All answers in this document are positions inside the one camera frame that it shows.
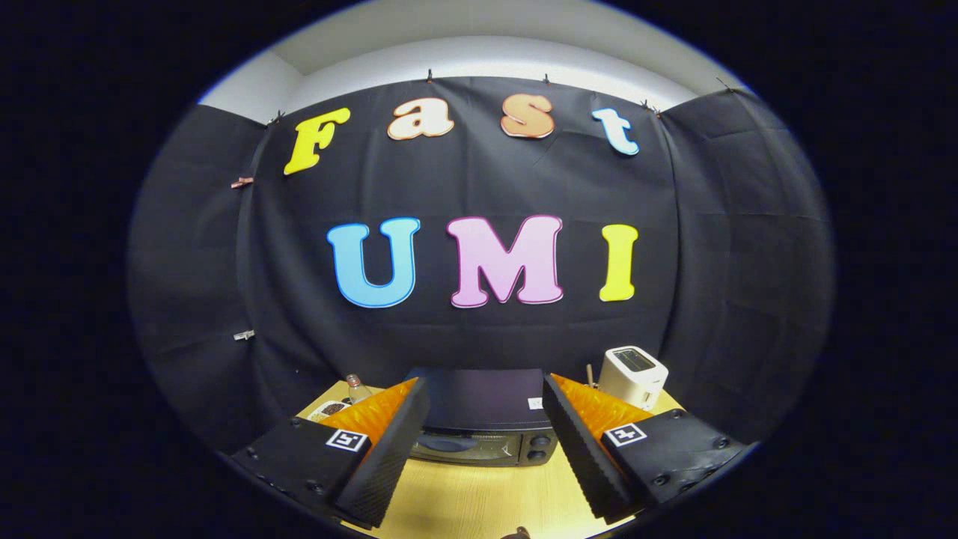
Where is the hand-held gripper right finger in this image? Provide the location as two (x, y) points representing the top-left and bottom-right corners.
(542, 373), (751, 525)

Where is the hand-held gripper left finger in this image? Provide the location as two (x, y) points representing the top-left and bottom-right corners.
(232, 377), (432, 529)

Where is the black toaster oven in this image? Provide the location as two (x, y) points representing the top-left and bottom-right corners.
(404, 367), (559, 468)

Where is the white bread toaster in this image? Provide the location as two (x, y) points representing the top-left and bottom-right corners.
(599, 345), (669, 412)

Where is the white divided snack dish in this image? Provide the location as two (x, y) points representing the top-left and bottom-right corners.
(307, 400), (351, 424)

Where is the black backdrop cloth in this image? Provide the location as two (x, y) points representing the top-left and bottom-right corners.
(126, 75), (835, 454)

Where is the row of black cloth clips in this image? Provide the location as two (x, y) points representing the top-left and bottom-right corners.
(266, 69), (738, 124)

